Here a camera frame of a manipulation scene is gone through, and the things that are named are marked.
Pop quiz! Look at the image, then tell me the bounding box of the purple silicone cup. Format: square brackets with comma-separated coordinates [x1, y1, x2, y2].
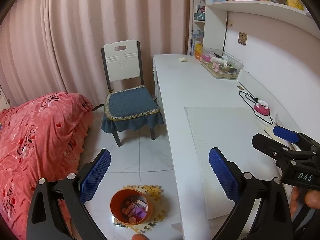
[134, 205, 148, 219]

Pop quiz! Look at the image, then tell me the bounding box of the orange trash bin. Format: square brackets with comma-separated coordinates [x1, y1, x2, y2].
[110, 188, 153, 226]

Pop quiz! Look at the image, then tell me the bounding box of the right bare hand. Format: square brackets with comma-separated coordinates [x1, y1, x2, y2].
[290, 186, 320, 217]

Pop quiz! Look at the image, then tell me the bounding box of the left hand in glove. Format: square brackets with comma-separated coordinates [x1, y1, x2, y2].
[131, 233, 150, 240]

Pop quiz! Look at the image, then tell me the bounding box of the open book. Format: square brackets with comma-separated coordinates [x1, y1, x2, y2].
[263, 113, 300, 151]

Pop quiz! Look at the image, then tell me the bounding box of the white woven placemat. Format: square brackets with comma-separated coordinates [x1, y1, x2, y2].
[185, 107, 280, 220]

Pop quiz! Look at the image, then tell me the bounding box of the pink mini iron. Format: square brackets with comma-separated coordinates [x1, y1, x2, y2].
[253, 100, 270, 116]

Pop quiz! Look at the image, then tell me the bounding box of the red bed cover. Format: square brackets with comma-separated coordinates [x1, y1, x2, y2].
[1, 92, 94, 239]

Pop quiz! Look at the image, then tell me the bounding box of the puzzle foam mat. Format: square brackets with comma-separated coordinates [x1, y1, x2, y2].
[110, 185, 166, 233]

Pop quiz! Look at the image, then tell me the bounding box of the clear organizer box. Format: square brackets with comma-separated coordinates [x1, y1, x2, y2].
[200, 47, 244, 80]

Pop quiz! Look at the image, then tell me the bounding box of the small cream eraser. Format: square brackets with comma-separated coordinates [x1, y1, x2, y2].
[178, 57, 188, 62]

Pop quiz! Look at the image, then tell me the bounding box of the white folding chair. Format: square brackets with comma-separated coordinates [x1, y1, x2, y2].
[101, 40, 144, 92]

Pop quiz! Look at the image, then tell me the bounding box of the pink curtain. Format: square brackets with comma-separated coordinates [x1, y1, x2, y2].
[1, 0, 192, 106]

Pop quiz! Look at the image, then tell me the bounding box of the black power cable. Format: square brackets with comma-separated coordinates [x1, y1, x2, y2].
[238, 90, 274, 126]

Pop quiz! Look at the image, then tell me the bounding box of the wall socket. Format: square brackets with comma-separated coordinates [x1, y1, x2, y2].
[238, 32, 248, 46]

